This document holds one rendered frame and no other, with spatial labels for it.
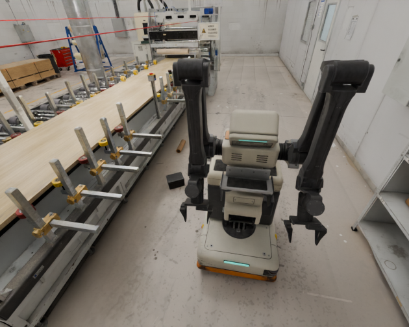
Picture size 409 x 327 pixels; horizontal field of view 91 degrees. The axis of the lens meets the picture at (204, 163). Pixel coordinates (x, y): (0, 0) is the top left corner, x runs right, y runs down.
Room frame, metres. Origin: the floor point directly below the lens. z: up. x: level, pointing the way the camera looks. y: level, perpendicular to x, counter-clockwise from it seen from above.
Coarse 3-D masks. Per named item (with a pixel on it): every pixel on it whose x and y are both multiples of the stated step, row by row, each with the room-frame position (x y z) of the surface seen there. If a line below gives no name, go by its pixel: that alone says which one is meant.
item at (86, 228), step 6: (30, 222) 0.73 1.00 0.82; (54, 222) 0.72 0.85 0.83; (60, 222) 0.72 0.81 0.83; (66, 222) 0.72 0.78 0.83; (72, 222) 0.71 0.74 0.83; (66, 228) 0.69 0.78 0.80; (72, 228) 0.68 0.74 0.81; (78, 228) 0.68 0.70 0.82; (84, 228) 0.67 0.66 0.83; (90, 228) 0.67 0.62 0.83; (96, 228) 0.67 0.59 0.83
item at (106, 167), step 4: (84, 164) 1.23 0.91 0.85; (88, 164) 1.23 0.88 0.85; (104, 164) 1.22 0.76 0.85; (104, 168) 1.20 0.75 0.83; (108, 168) 1.19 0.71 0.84; (112, 168) 1.18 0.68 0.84; (116, 168) 1.18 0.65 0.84; (120, 168) 1.17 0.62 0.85; (124, 168) 1.17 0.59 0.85; (128, 168) 1.16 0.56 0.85; (132, 168) 1.16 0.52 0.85; (136, 168) 1.16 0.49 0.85; (132, 172) 1.15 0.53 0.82; (136, 172) 1.15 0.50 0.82
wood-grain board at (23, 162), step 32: (160, 64) 4.79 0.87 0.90; (96, 96) 2.72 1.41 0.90; (128, 96) 2.67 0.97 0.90; (32, 128) 1.78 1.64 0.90; (64, 128) 1.76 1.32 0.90; (96, 128) 1.73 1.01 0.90; (0, 160) 1.25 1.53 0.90; (32, 160) 1.23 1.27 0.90; (64, 160) 1.22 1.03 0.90; (0, 192) 0.90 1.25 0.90; (32, 192) 0.89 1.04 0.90; (0, 224) 0.66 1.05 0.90
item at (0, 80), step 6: (0, 72) 1.80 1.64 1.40; (0, 78) 1.77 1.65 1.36; (0, 84) 1.76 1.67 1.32; (6, 84) 1.79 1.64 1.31; (6, 90) 1.76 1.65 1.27; (6, 96) 1.76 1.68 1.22; (12, 96) 1.78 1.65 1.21; (12, 102) 1.76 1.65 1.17; (18, 102) 1.80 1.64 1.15; (18, 108) 1.77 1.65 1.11; (18, 114) 1.76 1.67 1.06; (24, 114) 1.79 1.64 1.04; (24, 120) 1.76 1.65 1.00; (24, 126) 1.76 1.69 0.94; (30, 126) 1.78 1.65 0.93
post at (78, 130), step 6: (78, 132) 1.16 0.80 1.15; (78, 138) 1.17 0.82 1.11; (84, 138) 1.18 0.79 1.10; (84, 144) 1.16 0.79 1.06; (84, 150) 1.17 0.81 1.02; (90, 150) 1.18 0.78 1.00; (90, 156) 1.16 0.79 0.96; (90, 162) 1.16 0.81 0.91; (96, 162) 1.19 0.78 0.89; (102, 174) 1.19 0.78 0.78; (102, 180) 1.17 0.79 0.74
